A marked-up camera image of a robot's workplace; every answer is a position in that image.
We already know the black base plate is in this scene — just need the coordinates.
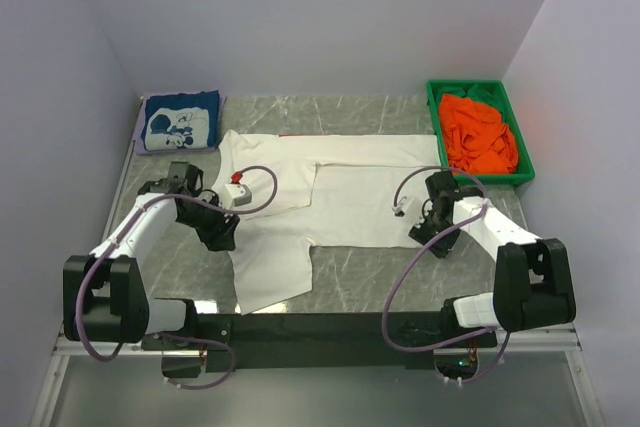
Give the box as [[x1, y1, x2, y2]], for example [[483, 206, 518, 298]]
[[140, 312, 501, 378]]

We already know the green plastic bin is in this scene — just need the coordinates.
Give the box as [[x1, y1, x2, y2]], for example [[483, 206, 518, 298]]
[[426, 79, 535, 186]]

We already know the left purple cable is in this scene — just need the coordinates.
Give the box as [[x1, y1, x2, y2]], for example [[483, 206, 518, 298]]
[[74, 164, 279, 392]]

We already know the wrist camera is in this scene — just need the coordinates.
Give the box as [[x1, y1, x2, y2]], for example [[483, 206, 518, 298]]
[[219, 172, 253, 210], [392, 196, 422, 224]]

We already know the aluminium rail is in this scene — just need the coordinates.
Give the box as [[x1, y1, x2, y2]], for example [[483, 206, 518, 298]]
[[53, 310, 584, 358]]

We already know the purple cable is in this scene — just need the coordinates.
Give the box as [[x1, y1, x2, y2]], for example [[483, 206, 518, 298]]
[[382, 164, 511, 388], [74, 164, 279, 392]]

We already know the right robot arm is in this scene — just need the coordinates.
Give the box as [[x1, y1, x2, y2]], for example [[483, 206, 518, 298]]
[[409, 171, 577, 333]]

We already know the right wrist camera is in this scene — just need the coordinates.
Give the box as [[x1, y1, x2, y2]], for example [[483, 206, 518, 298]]
[[392, 196, 422, 224]]

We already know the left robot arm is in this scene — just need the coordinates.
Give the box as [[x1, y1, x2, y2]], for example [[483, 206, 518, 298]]
[[63, 162, 239, 344]]

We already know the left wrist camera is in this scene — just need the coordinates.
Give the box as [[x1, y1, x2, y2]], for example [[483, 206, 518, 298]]
[[219, 172, 253, 210]]

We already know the folded blue printed t-shirt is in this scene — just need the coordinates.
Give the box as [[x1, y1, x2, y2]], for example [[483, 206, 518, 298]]
[[139, 90, 222, 153]]

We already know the white t-shirt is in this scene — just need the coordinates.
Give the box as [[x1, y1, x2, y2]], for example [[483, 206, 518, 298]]
[[214, 130, 440, 314]]

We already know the dark green t-shirt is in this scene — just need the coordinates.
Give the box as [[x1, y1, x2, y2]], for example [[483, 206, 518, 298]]
[[466, 83, 499, 107]]

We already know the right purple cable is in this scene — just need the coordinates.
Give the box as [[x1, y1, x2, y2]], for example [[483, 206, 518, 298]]
[[382, 164, 511, 388]]

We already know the orange t-shirt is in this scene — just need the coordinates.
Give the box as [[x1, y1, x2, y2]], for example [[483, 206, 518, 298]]
[[439, 93, 519, 174]]

